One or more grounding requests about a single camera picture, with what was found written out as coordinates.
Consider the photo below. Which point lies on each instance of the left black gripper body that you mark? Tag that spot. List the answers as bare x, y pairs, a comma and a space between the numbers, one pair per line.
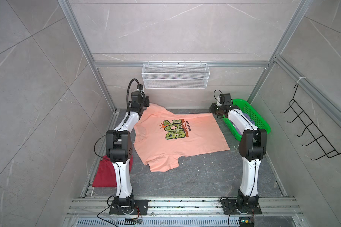
144, 102

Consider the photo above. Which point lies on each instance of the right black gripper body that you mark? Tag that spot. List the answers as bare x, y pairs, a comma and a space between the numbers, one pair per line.
216, 109

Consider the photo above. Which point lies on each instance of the salmon pink t shirt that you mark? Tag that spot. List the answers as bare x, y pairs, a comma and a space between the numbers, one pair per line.
162, 137

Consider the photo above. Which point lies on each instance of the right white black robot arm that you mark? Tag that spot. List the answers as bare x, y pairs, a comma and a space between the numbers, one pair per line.
252, 148

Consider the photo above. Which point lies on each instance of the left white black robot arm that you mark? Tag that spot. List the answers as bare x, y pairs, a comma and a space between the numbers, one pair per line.
119, 151

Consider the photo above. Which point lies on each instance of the green plastic laundry basket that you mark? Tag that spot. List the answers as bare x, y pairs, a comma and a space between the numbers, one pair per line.
254, 115

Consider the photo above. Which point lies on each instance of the purple t shirt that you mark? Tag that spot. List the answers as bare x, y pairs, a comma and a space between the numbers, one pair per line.
248, 117

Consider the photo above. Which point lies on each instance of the folded dark red t shirt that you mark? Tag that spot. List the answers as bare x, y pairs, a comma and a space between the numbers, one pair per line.
105, 176

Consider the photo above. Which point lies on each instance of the white wire mesh shelf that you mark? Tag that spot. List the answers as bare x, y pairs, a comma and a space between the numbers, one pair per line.
175, 76

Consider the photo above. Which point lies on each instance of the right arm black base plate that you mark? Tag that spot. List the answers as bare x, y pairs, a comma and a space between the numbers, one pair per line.
230, 207

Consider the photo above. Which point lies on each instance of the black wire hook rack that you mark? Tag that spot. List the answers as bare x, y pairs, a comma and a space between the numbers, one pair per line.
318, 137

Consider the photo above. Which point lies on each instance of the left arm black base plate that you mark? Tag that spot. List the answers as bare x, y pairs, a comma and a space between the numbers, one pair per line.
140, 208

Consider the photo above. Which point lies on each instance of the aluminium rail base frame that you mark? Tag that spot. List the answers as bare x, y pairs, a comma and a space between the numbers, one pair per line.
185, 212

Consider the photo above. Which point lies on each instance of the aluminium frame profiles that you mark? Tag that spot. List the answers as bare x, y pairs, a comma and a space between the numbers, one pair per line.
316, 94

